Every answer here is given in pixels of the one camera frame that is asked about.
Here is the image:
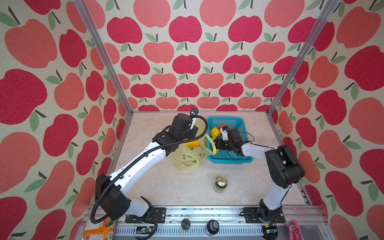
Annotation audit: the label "yellow toy banana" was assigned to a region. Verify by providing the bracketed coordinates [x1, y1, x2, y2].
[187, 140, 201, 148]

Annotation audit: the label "yellow toy fruit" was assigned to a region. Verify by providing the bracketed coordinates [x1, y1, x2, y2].
[210, 128, 221, 140]

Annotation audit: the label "yellow plastic bag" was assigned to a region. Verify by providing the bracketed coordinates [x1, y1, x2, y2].
[170, 128, 219, 171]

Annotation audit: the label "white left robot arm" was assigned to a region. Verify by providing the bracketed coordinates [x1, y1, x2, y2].
[90, 109, 208, 224]

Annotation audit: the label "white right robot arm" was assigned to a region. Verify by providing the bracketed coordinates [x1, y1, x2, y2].
[215, 126, 305, 223]

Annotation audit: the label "teal plastic basket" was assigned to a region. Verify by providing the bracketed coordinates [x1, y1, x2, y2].
[207, 117, 253, 164]

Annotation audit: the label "green drink can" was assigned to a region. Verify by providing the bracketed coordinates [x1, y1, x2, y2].
[214, 176, 228, 193]

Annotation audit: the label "black round knob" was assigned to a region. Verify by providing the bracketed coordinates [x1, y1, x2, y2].
[205, 220, 220, 236]

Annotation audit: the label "grey round button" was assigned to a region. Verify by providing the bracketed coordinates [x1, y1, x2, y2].
[181, 219, 191, 231]

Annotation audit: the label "pink snack packet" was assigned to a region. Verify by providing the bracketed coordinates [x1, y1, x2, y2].
[286, 220, 304, 240]

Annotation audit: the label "orange snack packet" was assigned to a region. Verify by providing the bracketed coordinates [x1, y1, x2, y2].
[83, 218, 117, 240]

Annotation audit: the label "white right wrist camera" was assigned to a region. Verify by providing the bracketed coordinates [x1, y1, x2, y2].
[220, 130, 229, 141]

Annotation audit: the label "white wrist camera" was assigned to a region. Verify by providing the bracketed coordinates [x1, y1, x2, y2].
[220, 130, 229, 141]
[190, 108, 199, 130]

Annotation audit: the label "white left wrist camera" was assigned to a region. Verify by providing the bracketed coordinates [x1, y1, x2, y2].
[190, 108, 199, 130]

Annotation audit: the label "aluminium front rail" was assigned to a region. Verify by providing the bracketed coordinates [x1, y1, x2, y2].
[80, 205, 335, 240]

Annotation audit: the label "black corrugated cable conduit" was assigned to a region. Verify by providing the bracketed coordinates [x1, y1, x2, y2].
[89, 114, 209, 225]

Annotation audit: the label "left aluminium corner post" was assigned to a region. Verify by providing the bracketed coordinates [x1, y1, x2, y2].
[74, 1, 133, 118]

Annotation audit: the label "aluminium corner post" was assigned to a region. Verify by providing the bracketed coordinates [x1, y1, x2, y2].
[74, 1, 133, 118]
[267, 0, 339, 117]

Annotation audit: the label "right aluminium corner post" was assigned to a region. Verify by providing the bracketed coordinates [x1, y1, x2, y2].
[267, 0, 339, 117]

